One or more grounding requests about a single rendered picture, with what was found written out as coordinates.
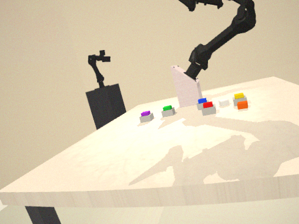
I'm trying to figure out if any blue button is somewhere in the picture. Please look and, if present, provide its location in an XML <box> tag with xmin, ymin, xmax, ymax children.
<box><xmin>197</xmin><ymin>98</ymin><xmax>209</xmax><ymax>110</ymax></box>

